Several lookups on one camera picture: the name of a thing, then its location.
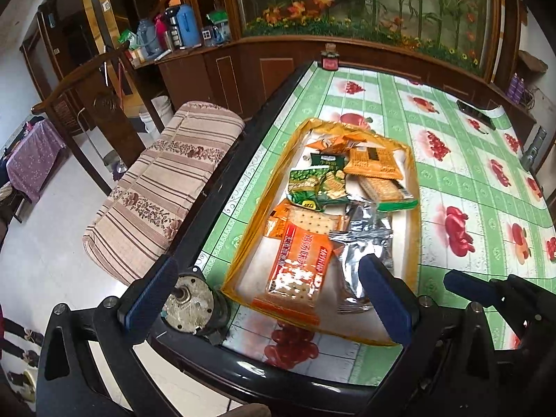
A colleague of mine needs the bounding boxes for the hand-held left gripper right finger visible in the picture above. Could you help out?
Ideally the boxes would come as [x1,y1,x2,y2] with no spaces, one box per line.
[358,254,522,417]

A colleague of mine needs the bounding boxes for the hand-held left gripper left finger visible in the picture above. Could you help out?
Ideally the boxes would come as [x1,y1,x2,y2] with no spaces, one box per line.
[37,255,180,417]

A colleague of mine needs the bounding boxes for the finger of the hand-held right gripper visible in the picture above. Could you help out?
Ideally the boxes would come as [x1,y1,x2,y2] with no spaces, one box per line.
[443,269,556,348]

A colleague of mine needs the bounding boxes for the silver foil packet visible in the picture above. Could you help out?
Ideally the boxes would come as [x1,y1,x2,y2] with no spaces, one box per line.
[345,202,392,237]
[329,230,394,314]

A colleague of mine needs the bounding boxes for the orange cracker packet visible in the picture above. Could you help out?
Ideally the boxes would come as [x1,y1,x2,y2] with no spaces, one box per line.
[265,221,344,309]

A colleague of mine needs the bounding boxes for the transparent orange plastic tray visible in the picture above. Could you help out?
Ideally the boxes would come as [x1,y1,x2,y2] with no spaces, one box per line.
[221,117,421,347]

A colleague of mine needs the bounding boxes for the orange-ended clear cracker packet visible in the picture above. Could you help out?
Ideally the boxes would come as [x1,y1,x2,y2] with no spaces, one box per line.
[267,200,344,239]

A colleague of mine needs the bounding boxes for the green-edged clear cracker packet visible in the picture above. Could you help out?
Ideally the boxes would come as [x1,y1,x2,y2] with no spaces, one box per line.
[358,176,418,211]

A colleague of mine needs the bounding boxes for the orange biscuit packet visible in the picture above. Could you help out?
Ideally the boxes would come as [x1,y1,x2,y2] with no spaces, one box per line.
[343,145,404,181]

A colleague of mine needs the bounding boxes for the green pea snack packet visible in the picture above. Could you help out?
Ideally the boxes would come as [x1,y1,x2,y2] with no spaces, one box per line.
[287,167,348,209]

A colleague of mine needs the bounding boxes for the dark green snack packet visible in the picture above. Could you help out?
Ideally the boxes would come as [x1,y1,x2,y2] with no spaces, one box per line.
[309,152,348,170]

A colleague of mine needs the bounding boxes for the small orange snack packet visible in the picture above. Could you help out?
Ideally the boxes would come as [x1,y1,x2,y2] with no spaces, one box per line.
[306,134,361,153]

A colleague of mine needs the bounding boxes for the round grey metal motor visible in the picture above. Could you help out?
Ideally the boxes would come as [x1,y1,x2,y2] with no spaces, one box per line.
[162,267,231,346]

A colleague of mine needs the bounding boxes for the green fruit print tablecloth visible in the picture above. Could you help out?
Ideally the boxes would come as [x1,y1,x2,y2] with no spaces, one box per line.
[202,63,556,387]

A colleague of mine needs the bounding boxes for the striped floral cushion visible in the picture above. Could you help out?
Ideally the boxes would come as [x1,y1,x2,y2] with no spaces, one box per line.
[82,101,245,285]

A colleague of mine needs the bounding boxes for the grey remote control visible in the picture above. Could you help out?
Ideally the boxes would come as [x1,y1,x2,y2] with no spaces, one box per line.
[520,127,549,172]

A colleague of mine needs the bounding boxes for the black remote control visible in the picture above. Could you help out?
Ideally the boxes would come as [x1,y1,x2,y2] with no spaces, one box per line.
[456,100,497,130]

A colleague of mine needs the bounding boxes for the purple cloth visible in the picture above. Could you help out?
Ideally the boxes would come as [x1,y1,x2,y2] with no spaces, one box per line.
[6,119,66,203]

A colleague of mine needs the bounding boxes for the white plastic bucket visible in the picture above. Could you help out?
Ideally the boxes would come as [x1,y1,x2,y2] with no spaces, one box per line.
[139,96,174,135]

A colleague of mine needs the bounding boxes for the dark wooden chair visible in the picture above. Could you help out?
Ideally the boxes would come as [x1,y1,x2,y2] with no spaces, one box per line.
[31,41,150,196]

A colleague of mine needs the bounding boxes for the purple bottles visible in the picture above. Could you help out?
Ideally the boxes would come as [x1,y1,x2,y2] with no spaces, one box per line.
[507,73,526,103]

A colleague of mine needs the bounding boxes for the small jar red label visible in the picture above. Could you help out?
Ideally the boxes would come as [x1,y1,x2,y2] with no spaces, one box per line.
[320,43,340,71]

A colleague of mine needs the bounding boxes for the brown wooden sideboard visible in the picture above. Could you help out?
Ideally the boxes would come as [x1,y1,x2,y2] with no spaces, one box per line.
[154,37,539,131]

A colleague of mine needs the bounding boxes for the clear blue water bottle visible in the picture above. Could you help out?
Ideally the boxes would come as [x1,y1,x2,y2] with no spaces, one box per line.
[137,19,161,59]

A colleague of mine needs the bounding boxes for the red thermos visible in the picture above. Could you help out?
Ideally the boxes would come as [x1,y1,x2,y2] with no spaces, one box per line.
[154,14,170,50]

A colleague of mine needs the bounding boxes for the blue thermos jug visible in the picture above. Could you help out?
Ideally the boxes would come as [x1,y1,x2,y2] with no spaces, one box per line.
[176,4,203,48]

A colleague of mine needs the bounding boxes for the green-roofed toy house box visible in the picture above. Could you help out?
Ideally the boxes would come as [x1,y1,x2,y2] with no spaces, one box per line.
[201,9,231,46]

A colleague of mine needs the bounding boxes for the flower glass panel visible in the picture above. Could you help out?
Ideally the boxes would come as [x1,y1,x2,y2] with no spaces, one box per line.
[243,0,496,74]

